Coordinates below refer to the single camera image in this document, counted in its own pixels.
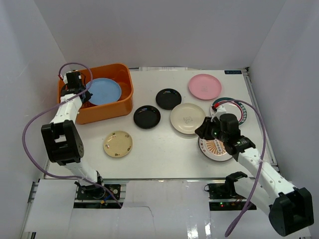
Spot pink plate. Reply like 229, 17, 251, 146
188, 74, 222, 101

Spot small yellow floral plate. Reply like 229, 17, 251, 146
103, 130, 133, 158

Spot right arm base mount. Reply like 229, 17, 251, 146
203, 183, 246, 211

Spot black plate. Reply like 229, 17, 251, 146
133, 105, 161, 129
156, 88, 182, 110

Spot blue plate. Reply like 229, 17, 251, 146
86, 78, 122, 106

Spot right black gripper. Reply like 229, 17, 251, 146
194, 117, 227, 143

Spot black plate rear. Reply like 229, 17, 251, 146
156, 88, 182, 110

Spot white papers at back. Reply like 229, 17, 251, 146
139, 67, 188, 71

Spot white green rimmed plate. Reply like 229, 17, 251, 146
210, 97, 247, 125

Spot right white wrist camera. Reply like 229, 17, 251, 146
210, 105, 227, 119

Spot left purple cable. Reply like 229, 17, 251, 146
22, 62, 123, 209

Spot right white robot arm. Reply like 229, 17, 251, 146
195, 114, 314, 237

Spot orange sunburst patterned plate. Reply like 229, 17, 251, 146
198, 138, 233, 162

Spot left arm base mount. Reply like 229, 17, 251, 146
73, 182, 123, 209

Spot black plate front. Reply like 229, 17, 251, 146
133, 105, 161, 129

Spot cream plate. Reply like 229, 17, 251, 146
170, 103, 206, 134

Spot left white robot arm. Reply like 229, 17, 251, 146
41, 71, 105, 199

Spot orange plastic bin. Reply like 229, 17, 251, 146
57, 63, 134, 124

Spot blue table label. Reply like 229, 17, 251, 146
224, 70, 242, 75

